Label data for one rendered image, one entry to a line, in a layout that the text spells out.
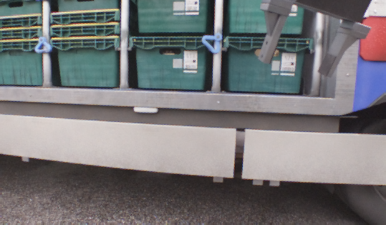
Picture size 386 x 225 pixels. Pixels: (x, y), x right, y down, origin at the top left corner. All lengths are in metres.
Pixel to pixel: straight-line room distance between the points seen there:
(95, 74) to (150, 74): 0.30
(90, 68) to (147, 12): 0.41
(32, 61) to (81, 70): 0.32
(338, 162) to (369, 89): 0.31
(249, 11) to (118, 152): 0.87
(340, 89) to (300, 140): 0.24
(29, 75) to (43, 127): 0.39
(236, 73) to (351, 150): 0.56
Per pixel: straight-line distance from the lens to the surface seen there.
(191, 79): 0.94
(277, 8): 0.35
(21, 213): 1.40
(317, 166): 0.93
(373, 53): 0.97
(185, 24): 0.99
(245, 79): 0.94
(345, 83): 0.91
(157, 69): 0.97
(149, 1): 1.06
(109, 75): 1.08
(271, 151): 0.84
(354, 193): 1.21
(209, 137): 0.79
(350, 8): 0.41
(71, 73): 1.20
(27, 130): 1.20
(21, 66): 1.44
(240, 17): 0.99
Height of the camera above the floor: 0.68
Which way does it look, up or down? 6 degrees down
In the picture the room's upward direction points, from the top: 2 degrees clockwise
